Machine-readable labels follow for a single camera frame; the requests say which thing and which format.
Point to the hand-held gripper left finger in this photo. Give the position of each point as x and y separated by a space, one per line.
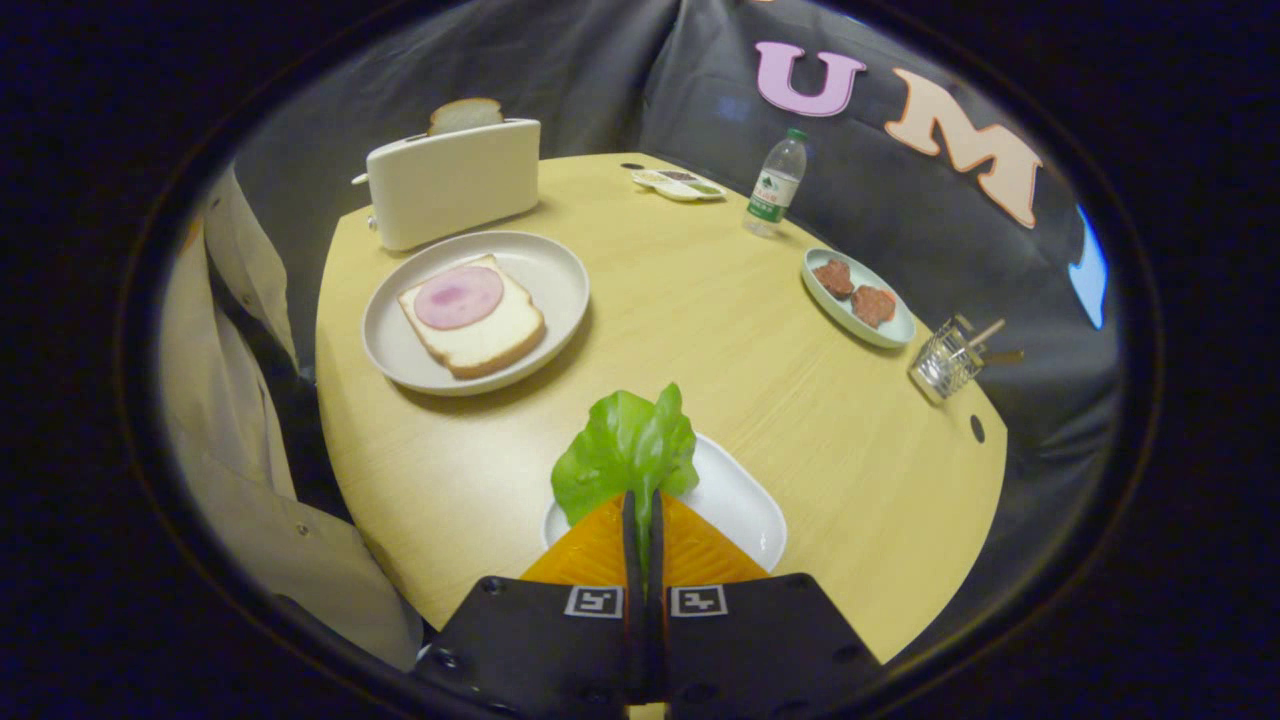
631 640

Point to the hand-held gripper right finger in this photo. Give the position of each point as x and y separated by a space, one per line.
657 650

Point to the green lettuce leaf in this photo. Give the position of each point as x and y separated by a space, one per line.
620 450

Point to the plain bread slice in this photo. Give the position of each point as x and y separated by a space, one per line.
465 115

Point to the white rectangular plate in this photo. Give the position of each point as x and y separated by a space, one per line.
735 500

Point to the bread slice with ham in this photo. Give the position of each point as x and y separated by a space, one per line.
490 335

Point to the large round beige plate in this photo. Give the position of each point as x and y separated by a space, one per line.
550 280

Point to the pink ham slice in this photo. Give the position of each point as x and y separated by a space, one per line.
458 297

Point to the small pale green plate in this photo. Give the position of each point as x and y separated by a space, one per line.
890 330

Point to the clear glass utensil cup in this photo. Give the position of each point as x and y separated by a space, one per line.
943 365

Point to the brown meat piece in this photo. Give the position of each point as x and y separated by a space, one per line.
873 306
833 279

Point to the wooden stick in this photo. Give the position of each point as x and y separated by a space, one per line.
985 333

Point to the white divided condiment dish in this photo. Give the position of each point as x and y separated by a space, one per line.
680 186

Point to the clear plastic water bottle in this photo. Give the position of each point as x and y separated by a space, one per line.
774 190

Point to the cream white toaster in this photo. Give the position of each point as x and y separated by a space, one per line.
450 185

